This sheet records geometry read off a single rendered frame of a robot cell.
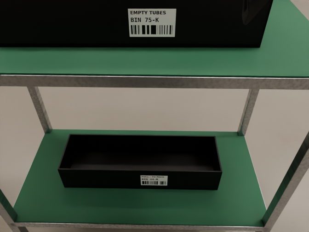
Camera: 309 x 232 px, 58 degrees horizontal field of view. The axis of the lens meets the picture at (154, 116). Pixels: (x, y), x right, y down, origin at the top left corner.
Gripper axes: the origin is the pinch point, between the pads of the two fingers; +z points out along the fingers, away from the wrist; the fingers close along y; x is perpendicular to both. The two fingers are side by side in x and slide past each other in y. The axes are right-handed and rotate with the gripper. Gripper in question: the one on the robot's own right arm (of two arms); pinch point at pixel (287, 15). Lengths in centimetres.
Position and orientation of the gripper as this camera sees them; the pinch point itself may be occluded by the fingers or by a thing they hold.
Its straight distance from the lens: 37.8
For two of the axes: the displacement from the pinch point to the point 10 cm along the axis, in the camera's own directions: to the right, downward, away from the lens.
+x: 0.1, 9.3, -3.6
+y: -10.0, 0.1, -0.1
